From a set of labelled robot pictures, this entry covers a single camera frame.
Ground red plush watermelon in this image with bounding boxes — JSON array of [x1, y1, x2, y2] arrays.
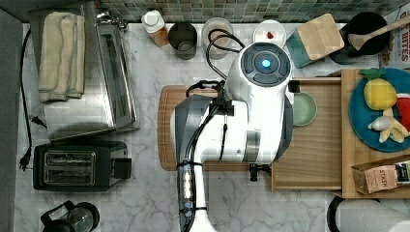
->
[[396, 94, 410, 131]]

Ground wooden cabinet top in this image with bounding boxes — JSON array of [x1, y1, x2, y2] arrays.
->
[[337, 70, 410, 199]]

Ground stainless steel toaster oven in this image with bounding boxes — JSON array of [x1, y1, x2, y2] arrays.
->
[[30, 5, 138, 140]]

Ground white lidded jar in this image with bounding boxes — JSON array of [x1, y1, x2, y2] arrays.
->
[[253, 19, 286, 47]]

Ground stash tea box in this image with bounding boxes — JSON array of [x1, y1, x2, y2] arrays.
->
[[352, 155, 410, 194]]

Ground teal canister wooden lid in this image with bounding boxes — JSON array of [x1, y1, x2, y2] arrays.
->
[[286, 14, 344, 69]]

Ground paper towel roll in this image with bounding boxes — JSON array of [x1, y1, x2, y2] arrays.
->
[[327, 196, 410, 232]]

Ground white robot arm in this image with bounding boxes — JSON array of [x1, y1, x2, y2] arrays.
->
[[170, 43, 293, 232]]

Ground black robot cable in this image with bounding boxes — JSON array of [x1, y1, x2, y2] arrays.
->
[[185, 28, 247, 163]]

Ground white capped bottle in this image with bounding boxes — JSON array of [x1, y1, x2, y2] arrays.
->
[[141, 10, 168, 46]]

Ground snack box red lettering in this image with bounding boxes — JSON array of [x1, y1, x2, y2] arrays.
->
[[378, 4, 410, 70]]

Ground black toaster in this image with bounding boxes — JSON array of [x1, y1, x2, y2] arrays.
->
[[33, 139, 132, 192]]

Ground yellow plush pineapple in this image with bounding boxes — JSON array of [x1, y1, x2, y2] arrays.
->
[[360, 69, 397, 110]]

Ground dark glass jar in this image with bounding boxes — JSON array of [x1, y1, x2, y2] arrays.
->
[[168, 22, 197, 60]]

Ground black drawer handle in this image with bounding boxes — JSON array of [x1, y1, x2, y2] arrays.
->
[[249, 163, 272, 182]]

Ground clear jar beige contents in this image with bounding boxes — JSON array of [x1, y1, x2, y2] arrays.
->
[[201, 17, 233, 60]]

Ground plush banana toy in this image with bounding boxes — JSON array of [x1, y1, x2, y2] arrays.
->
[[367, 108, 409, 143]]

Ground black power cord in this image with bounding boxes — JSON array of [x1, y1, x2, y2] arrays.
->
[[18, 28, 48, 172]]

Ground folded beige towel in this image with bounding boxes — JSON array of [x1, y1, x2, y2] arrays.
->
[[38, 12, 85, 102]]

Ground wooden spoon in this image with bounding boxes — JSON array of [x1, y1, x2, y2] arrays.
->
[[348, 15, 410, 50]]

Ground wooden cutting board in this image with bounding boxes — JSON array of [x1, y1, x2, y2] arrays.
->
[[157, 85, 249, 171]]

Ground wooden drawer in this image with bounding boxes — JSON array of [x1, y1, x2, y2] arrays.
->
[[272, 77, 342, 191]]

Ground black utensil holder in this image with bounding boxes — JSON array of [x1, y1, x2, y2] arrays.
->
[[329, 12, 391, 65]]

